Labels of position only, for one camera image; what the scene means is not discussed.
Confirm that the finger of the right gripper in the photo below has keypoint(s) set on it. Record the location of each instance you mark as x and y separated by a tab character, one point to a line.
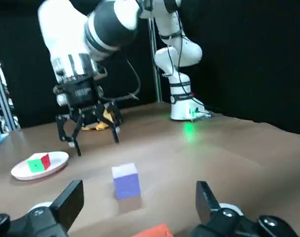
115	116
62	128

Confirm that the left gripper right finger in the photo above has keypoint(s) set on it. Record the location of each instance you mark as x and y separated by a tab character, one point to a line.
226	222

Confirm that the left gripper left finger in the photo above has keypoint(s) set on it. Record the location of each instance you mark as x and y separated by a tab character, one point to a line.
41	222

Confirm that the purple foam square block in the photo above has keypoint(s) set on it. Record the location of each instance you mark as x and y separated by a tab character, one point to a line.
126	184

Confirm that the orange foam square block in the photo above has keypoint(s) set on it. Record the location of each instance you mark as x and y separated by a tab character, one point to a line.
157	230

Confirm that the yellow duck plush toy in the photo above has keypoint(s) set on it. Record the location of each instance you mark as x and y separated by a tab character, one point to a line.
100	126

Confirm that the white round plate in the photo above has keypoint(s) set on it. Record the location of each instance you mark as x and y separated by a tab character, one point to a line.
56	160

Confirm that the small colourful puzzle cube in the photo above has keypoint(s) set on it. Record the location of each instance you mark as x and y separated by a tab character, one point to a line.
36	165

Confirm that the aluminium frame post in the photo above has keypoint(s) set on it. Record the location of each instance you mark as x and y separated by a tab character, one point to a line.
157	81
4	103

